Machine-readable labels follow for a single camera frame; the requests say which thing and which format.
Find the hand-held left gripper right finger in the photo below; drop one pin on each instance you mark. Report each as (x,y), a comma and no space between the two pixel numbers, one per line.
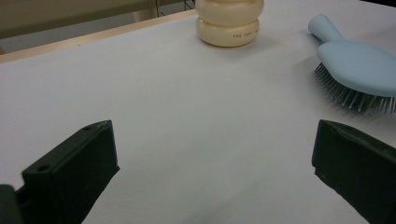
(358,168)

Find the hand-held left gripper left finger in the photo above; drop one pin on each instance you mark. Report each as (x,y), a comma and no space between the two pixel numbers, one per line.
(71,174)

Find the light blue hairbrush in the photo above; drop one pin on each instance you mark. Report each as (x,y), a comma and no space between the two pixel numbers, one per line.
(358,68)

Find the cream ribbed cup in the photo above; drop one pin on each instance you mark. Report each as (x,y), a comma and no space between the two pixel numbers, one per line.
(229,21)

